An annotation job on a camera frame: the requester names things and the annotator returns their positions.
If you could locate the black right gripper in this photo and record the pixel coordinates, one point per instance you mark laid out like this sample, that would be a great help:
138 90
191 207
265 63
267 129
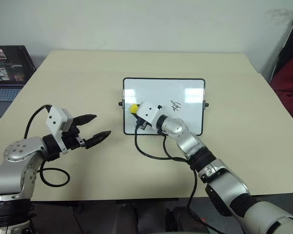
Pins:
141 124

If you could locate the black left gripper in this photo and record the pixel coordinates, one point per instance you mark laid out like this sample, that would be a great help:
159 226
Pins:
72 140

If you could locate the yellow whiteboard eraser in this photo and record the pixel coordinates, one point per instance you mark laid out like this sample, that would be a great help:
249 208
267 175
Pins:
133 109

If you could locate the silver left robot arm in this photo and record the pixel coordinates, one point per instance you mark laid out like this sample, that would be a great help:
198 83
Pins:
19 156

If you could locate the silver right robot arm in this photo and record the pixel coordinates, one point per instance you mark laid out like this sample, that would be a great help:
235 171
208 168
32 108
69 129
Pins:
219 175

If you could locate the black-framed small whiteboard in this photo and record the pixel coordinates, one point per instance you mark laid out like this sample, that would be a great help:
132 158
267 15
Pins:
185 90

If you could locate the open laptop computer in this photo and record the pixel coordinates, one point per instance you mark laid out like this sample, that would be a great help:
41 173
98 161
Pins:
7 65

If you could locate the red cloth bag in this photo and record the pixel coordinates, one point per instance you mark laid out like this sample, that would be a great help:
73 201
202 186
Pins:
289 90

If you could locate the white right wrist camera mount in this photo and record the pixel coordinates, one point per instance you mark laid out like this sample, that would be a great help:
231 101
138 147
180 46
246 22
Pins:
149 111

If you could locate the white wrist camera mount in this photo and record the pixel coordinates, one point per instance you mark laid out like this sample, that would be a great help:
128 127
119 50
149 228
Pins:
149 111
54 118

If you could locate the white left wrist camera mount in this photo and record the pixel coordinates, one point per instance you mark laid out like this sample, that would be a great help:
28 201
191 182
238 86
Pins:
54 118

